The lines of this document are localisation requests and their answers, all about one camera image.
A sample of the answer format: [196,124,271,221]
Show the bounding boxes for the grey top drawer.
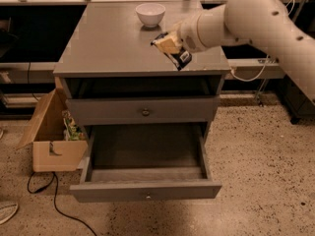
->
[66,96,219,126]

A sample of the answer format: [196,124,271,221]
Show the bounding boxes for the dark cart at right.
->
[278,76,315,125]

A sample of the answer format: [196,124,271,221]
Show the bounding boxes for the grey drawer cabinet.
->
[53,0,232,133]

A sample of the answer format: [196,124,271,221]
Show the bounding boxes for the white hanging cable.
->
[230,54,270,83]

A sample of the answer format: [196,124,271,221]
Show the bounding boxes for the green snack package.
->
[62,110,85,141]

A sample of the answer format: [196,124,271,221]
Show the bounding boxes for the white shoe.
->
[0,201,19,225]

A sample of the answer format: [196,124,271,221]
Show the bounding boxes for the white bowl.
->
[136,3,165,28]

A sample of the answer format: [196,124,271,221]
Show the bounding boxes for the grey open middle drawer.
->
[70,123,221,203]

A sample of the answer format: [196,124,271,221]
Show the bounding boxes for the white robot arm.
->
[153,0,315,101]

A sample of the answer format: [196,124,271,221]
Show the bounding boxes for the open cardboard box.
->
[18,77,88,172]

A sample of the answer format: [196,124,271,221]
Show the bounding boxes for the black floor cable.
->
[27,171,98,236]

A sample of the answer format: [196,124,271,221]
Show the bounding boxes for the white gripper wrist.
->
[153,13,206,54]

